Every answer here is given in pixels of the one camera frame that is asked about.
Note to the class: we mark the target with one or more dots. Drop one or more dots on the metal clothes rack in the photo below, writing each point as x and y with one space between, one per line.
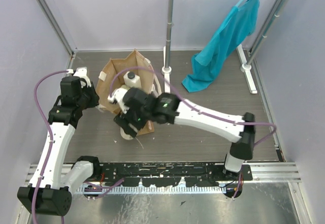
246 63

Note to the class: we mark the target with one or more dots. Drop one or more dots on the brown canvas bag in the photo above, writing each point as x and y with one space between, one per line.
111 78

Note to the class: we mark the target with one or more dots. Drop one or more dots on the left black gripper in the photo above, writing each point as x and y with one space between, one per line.
91 96

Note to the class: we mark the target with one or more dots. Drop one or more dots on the teal hanging shirt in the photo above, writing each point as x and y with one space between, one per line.
239 23

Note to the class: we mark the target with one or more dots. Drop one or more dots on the white square bottle black cap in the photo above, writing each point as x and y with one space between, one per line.
132 80

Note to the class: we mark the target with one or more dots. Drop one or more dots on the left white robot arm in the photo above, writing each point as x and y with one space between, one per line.
48 192

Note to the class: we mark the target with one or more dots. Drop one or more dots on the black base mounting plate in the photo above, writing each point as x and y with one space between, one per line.
201 174

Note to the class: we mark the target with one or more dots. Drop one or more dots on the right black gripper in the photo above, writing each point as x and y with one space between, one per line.
124 122

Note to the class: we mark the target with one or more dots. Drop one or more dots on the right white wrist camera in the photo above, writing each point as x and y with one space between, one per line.
116 100

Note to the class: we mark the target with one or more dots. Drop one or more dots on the aluminium frame post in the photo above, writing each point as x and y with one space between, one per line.
52 20

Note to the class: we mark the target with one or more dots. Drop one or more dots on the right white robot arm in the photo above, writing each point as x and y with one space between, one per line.
239 130

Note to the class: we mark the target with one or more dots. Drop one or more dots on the beige round bottle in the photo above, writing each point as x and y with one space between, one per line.
124 135

